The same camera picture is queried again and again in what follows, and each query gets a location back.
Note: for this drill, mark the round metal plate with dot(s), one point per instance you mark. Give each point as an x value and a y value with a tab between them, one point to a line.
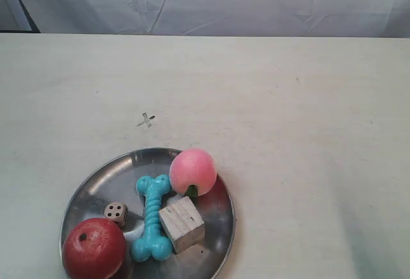
116	180

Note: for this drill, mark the pink toy peach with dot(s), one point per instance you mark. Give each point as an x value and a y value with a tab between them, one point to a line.
193	172

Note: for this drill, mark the white wooden block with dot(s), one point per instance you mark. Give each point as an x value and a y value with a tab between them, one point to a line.
182	224

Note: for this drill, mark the small wooden die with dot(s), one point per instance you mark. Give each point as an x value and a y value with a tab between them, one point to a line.
116	212

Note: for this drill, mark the teal rubber bone toy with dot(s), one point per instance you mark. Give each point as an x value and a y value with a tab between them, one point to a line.
152	243

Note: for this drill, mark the red toy apple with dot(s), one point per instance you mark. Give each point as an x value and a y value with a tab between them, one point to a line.
95	248

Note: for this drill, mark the white backdrop cloth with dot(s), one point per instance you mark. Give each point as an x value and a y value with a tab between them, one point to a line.
265	18

